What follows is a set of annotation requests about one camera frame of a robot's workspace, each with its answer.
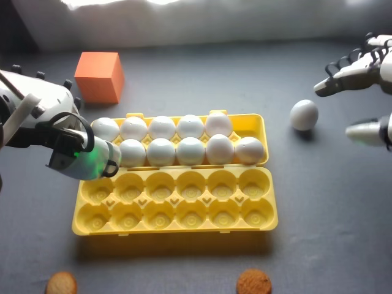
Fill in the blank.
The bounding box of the white egg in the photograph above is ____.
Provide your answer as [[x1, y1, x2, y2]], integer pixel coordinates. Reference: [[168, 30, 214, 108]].
[[176, 115, 205, 138], [146, 138, 177, 167], [290, 99, 319, 132], [206, 134, 235, 165], [176, 137, 206, 165], [235, 137, 265, 165], [119, 116, 149, 141], [204, 111, 233, 137], [148, 115, 177, 140], [118, 138, 147, 167], [91, 117, 120, 142]]

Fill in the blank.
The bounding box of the yellow egg tray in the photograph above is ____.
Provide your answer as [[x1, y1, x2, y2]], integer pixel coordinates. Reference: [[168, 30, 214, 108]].
[[72, 110, 279, 237]]

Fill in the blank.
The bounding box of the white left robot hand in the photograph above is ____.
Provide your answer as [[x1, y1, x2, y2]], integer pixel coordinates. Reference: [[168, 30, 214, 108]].
[[0, 64, 123, 182]]

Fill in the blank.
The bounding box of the grey table cloth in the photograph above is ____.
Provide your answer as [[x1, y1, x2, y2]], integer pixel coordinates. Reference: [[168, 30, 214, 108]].
[[0, 38, 392, 294]]

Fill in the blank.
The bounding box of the pale round biscuit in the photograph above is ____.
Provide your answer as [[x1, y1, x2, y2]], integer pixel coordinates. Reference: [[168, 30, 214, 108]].
[[45, 271, 78, 294]]

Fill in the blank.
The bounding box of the white backdrop sheet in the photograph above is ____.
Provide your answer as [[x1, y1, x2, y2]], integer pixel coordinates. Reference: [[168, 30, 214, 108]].
[[12, 0, 392, 52]]

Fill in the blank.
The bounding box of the brown round cookie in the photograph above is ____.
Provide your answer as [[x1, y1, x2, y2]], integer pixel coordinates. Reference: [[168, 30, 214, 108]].
[[236, 268, 272, 294]]

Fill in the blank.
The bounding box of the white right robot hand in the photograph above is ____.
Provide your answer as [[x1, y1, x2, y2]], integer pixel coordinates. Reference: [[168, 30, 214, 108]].
[[314, 32, 392, 153]]

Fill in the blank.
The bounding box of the orange cube block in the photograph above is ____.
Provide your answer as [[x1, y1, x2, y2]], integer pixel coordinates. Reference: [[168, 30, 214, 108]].
[[74, 51, 125, 105]]

